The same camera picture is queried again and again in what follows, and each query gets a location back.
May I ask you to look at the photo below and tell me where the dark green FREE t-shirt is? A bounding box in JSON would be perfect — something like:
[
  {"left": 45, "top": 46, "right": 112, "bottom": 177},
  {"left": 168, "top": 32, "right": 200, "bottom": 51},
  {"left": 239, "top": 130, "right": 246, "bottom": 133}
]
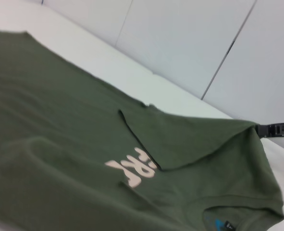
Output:
[{"left": 0, "top": 28, "right": 284, "bottom": 231}]

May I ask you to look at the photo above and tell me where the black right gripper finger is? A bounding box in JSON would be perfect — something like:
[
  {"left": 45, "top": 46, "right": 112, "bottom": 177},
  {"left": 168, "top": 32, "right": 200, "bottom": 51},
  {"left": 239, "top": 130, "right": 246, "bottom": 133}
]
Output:
[{"left": 254, "top": 121, "right": 284, "bottom": 139}]

